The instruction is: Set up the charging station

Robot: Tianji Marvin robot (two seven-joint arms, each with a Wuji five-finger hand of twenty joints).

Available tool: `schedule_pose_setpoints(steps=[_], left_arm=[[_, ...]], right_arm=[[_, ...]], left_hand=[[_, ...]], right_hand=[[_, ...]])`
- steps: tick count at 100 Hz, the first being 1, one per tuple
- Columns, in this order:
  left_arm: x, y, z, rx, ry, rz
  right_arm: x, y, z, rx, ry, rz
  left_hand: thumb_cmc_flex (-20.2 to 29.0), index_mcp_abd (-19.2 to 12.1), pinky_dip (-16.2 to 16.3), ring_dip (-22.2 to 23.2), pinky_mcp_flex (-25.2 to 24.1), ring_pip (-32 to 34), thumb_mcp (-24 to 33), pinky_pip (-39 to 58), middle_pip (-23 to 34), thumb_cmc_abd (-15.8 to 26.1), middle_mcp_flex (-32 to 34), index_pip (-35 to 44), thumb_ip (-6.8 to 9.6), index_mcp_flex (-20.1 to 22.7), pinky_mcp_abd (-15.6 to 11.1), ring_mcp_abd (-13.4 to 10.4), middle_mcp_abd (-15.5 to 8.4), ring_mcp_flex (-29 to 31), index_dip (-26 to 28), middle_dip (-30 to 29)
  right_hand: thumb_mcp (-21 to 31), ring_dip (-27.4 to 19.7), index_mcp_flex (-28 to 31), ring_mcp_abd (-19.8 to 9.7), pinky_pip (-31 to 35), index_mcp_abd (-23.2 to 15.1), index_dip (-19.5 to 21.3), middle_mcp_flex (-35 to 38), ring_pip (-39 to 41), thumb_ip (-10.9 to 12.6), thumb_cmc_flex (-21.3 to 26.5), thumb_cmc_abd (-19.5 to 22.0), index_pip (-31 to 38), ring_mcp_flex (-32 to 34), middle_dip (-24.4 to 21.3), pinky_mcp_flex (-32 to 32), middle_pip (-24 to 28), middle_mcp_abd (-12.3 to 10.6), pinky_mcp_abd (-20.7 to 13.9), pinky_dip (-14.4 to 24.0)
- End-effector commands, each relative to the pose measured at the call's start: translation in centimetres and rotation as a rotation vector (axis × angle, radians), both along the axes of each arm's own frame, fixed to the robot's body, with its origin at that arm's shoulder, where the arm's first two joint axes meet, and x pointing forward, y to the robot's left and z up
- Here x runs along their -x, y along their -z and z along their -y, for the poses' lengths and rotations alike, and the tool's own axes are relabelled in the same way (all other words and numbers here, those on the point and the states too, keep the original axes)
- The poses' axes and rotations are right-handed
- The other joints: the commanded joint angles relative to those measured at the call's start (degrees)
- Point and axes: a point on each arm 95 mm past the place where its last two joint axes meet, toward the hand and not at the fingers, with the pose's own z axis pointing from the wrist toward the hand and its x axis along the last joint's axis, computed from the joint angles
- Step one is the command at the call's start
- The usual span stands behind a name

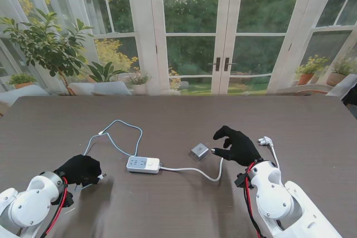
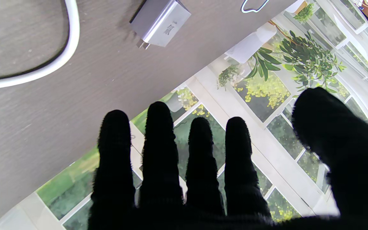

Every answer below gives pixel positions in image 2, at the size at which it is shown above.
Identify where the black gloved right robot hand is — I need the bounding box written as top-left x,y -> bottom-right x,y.
88,87 -> 368,230

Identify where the white rectangular planter box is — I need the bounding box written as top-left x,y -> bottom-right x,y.
224,22 -> 278,64

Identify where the white glazed door leaf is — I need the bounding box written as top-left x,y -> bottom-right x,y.
35,72 -> 341,230

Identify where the broad-leaf green plant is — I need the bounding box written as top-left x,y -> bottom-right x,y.
244,47 -> 282,82

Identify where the light blue USB cable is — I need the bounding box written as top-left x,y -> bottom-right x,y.
241,0 -> 270,14

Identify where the grey USB charger adapter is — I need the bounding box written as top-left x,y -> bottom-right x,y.
130,0 -> 192,50

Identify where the tall leafy potted tree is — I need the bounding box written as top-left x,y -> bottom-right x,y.
269,21 -> 347,96

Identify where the white power strip with cord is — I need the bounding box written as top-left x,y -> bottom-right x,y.
0,0 -> 80,91

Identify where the small plant in terracotta pot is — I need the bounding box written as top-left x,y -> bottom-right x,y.
294,3 -> 315,23

